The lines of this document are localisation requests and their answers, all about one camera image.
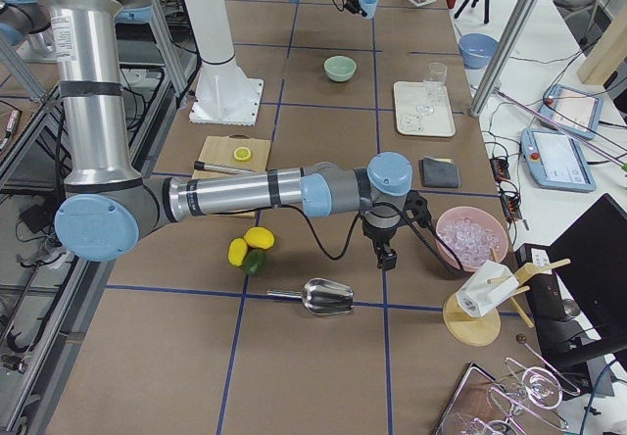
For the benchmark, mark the green bowl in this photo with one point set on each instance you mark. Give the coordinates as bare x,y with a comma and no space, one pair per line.
339,68

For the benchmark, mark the wooden cup stand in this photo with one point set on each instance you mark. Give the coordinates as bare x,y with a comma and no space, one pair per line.
482,331

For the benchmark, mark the glass rack tray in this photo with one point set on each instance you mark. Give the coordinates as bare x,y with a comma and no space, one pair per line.
522,401

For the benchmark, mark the yellow lemon front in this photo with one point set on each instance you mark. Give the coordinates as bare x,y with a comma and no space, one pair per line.
258,237

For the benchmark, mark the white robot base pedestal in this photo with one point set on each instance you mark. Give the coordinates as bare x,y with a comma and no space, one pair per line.
223,94

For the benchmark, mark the steel ice scoop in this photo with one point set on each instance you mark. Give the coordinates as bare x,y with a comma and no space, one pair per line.
321,297

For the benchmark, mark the yellow lemon back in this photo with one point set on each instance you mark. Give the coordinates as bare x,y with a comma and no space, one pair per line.
237,251

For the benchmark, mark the cream bear tray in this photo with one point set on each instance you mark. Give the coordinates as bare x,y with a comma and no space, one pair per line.
407,96

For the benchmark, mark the pink bowl of ice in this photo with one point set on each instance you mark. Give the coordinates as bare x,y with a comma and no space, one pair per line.
469,237

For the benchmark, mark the lemon half slice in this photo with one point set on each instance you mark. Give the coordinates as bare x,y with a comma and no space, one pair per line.
242,154

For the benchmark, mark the grey folded cloth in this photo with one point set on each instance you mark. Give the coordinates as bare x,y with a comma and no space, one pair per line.
439,174

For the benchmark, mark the teach pendant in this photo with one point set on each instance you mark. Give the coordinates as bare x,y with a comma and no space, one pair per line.
574,110
555,161

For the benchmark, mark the clear wine glass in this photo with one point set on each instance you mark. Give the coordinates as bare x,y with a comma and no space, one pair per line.
433,83

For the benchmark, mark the green avocado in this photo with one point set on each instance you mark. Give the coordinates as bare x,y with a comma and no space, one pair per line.
254,262

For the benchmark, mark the steel muddler black cap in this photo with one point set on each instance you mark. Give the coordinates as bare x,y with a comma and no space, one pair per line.
216,168

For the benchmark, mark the yellow lemon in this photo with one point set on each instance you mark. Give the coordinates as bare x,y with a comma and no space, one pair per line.
237,251
258,237

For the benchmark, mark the blue bowl with fork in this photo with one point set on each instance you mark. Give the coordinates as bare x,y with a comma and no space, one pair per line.
477,50

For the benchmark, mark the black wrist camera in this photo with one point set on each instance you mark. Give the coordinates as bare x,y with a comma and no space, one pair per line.
416,208

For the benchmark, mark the wooden cutting board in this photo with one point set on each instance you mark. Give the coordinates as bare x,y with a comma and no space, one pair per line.
229,155

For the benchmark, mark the teach pendant far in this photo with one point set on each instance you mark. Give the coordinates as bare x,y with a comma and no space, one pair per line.
574,110

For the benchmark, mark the teach pendant near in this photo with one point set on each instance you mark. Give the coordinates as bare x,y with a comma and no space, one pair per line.
555,161

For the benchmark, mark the light blue plastic cup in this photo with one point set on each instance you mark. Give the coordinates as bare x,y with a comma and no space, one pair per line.
370,6

